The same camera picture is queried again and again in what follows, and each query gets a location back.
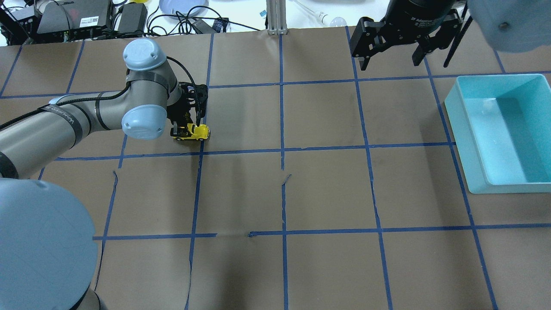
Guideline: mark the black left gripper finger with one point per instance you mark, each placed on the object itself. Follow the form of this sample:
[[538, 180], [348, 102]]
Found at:
[[175, 130], [201, 101]]

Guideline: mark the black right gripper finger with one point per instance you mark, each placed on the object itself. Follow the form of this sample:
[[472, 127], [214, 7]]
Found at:
[[425, 47], [365, 56]]

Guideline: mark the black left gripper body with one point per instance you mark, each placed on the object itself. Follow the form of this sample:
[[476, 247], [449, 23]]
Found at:
[[178, 113]]

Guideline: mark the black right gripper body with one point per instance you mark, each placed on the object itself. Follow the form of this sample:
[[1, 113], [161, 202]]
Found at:
[[416, 16]]

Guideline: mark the yellow toy beetle car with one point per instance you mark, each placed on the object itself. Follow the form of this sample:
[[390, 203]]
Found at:
[[193, 132]]

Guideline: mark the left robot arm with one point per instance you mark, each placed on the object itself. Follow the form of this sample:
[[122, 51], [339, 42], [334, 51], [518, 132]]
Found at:
[[48, 254]]

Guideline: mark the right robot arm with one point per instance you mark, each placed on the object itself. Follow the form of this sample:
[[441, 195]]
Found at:
[[511, 26]]

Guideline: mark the light blue plate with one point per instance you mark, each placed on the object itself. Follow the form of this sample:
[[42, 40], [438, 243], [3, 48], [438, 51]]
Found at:
[[170, 7]]

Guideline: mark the black power adapter brick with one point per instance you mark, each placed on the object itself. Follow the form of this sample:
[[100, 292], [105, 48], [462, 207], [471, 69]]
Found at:
[[132, 18]]

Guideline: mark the teal plastic storage bin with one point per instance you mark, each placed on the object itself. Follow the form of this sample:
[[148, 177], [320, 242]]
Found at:
[[502, 128]]

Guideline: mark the black electronics box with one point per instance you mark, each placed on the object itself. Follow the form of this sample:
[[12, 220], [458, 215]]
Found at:
[[67, 20]]

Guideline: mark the brown paper table cover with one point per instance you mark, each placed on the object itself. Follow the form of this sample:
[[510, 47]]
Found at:
[[322, 187]]

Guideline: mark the aluminium frame post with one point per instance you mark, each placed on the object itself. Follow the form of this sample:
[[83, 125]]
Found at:
[[276, 21]]

